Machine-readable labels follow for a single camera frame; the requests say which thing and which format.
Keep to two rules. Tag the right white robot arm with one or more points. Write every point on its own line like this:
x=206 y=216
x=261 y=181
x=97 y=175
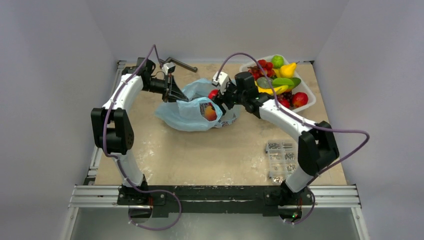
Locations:
x=316 y=143

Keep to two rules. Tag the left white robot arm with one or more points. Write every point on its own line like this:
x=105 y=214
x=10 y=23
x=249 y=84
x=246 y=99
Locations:
x=111 y=126

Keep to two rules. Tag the fake peach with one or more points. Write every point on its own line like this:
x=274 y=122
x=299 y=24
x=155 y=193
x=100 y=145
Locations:
x=208 y=111

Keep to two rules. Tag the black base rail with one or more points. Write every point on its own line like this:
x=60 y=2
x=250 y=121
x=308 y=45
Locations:
x=265 y=200

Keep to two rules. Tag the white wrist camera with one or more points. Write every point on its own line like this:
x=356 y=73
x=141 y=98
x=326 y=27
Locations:
x=220 y=80
x=168 y=68

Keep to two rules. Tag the aluminium frame rail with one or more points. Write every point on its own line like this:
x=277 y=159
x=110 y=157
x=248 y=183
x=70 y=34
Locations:
x=324 y=196

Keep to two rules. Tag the light blue plastic bag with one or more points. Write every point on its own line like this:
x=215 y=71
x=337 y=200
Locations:
x=186 y=116

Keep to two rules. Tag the yellow fake banana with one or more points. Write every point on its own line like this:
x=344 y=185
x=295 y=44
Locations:
x=272 y=90

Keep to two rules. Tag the grey-green fake fruit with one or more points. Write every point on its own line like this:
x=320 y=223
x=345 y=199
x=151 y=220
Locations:
x=262 y=82

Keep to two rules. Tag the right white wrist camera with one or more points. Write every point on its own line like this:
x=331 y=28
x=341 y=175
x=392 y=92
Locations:
x=220 y=80

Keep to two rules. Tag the small red fake fruit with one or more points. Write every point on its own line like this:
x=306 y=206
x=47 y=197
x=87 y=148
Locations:
x=285 y=103

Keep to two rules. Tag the yellow fake pear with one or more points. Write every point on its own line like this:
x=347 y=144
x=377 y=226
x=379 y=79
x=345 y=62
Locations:
x=288 y=70

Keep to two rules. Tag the clear screw organizer box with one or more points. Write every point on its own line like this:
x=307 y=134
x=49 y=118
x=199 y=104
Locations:
x=282 y=158

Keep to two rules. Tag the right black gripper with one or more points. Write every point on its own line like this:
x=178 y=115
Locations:
x=227 y=97

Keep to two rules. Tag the red fake apple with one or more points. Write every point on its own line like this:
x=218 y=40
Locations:
x=299 y=99
x=213 y=93

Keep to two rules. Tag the green fake mango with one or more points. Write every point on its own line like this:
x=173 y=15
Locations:
x=292 y=82

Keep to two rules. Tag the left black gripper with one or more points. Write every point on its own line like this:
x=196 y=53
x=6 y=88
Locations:
x=173 y=93

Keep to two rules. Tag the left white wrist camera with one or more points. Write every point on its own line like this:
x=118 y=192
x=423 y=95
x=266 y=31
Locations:
x=168 y=68

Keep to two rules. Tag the dark purple grape bunch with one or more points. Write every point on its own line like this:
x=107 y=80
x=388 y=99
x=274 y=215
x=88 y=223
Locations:
x=285 y=97

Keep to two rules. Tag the dark metal crank handle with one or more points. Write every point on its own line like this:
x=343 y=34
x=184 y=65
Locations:
x=179 y=63

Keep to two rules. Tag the green fake lime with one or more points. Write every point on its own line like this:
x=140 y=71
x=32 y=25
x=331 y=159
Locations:
x=277 y=61

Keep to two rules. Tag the red fake grape bunch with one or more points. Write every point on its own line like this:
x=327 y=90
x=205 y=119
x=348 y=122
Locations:
x=265 y=68

